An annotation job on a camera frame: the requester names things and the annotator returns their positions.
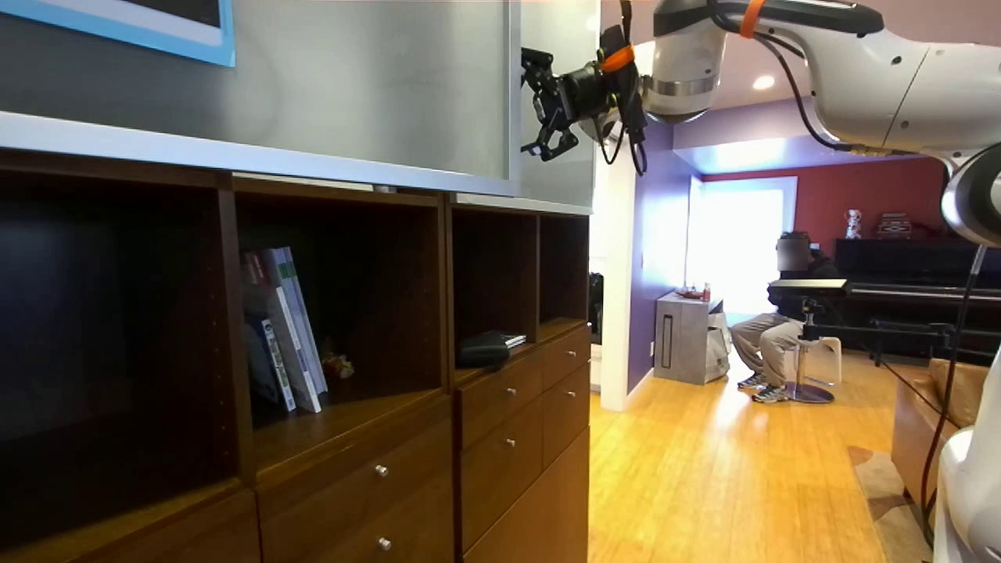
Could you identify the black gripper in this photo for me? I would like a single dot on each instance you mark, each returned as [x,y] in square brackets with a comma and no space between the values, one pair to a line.
[592,91]

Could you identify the frosted glass cabinet door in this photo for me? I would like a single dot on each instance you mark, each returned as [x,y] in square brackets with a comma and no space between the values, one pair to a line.
[566,30]
[380,91]

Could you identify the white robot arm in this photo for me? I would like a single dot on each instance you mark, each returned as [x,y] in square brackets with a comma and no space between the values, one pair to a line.
[870,86]

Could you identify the brown wooden cabinet unit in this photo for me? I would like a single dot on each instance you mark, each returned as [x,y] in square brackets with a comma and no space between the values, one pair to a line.
[142,417]

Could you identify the small black box on shelf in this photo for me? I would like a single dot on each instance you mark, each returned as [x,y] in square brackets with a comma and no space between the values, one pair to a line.
[488,350]

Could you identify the grey trash bin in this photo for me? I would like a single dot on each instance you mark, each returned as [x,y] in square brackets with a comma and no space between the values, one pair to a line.
[689,338]

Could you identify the seated person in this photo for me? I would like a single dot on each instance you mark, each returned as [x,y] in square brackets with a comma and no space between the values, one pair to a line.
[768,335]

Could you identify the small figurine on shelf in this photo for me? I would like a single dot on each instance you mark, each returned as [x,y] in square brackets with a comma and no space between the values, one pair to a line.
[336,366]

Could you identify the upright books on shelf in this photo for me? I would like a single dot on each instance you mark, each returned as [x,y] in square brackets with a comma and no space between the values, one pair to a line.
[272,298]

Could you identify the black piano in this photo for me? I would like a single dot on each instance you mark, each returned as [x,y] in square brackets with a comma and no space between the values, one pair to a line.
[906,298]

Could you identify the brown leather sofa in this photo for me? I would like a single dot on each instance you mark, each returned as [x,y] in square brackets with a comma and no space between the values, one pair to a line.
[949,452]

